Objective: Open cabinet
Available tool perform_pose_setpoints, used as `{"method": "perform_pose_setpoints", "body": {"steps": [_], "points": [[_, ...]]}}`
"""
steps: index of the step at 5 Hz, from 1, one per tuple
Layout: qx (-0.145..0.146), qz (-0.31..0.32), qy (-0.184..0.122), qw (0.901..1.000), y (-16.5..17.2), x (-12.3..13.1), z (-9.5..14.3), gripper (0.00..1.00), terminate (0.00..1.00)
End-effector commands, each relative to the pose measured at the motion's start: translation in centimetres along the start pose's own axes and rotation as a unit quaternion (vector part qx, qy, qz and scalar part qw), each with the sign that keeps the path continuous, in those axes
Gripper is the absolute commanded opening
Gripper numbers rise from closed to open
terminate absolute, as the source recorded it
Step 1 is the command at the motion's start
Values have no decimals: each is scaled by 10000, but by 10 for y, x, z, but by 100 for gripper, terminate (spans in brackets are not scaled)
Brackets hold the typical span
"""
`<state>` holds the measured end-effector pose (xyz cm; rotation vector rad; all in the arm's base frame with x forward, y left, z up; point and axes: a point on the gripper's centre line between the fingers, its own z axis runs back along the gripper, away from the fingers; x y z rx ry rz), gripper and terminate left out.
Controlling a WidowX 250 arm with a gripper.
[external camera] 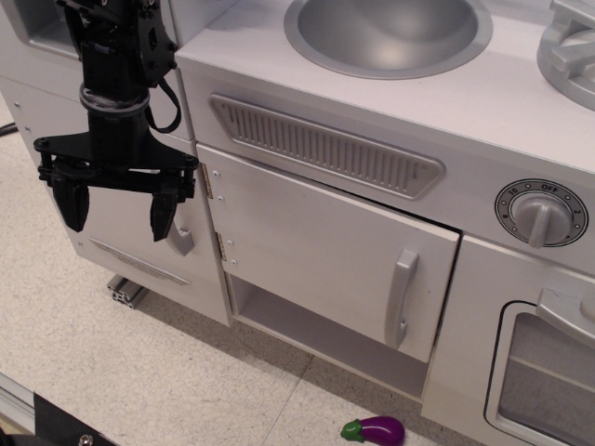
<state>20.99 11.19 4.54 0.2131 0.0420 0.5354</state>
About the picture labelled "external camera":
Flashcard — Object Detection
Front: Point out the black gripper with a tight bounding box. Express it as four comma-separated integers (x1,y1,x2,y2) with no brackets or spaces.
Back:
33,112,198,242

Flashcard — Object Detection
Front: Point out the white cabinet door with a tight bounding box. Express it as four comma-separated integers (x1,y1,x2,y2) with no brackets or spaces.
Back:
197,146,459,361

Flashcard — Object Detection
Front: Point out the grey cabinet door handle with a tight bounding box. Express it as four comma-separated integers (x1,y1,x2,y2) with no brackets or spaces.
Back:
384,249,419,349

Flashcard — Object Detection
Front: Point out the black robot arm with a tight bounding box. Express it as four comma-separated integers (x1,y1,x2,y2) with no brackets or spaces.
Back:
33,1,198,242

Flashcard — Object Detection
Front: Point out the silver fridge nameplate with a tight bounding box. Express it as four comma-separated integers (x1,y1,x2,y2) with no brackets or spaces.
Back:
89,238,191,286

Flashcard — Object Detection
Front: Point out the aluminium extrusion bar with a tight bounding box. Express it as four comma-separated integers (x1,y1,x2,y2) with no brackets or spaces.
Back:
107,275,149,309

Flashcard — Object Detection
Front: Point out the white fridge door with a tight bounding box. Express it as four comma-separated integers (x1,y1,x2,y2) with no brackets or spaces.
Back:
1,78,231,325

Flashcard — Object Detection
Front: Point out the grey vent grille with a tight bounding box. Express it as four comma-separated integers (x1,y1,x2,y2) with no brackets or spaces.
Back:
209,94,445,200

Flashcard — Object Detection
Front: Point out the white toy kitchen body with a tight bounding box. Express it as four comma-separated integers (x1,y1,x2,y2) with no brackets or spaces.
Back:
1,1,594,445

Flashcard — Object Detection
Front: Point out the silver sink bowl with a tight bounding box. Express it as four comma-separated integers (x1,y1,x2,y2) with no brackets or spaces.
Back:
284,0,493,80

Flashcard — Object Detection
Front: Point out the purple toy eggplant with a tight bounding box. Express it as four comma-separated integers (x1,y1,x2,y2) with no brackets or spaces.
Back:
340,416,405,445

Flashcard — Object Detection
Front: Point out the white oven door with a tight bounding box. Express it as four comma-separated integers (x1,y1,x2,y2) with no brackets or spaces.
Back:
422,237,594,445

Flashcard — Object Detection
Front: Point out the grey timer knob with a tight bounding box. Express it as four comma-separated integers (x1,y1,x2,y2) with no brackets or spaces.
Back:
495,178,589,248

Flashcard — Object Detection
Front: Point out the grey stove burner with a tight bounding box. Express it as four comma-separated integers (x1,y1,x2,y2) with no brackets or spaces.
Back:
536,1,594,111

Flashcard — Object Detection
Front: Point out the grey fridge door handle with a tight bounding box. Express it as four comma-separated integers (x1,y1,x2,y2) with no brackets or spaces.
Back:
165,222,194,256

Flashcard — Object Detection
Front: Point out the grey freezer recess handle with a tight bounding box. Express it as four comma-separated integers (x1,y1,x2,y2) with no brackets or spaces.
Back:
1,0,78,59

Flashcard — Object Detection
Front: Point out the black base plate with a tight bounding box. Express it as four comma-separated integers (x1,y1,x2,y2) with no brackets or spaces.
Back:
0,371,120,446

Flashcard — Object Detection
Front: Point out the grey oven door handle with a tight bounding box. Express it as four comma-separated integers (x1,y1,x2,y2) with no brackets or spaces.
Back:
535,288,594,348

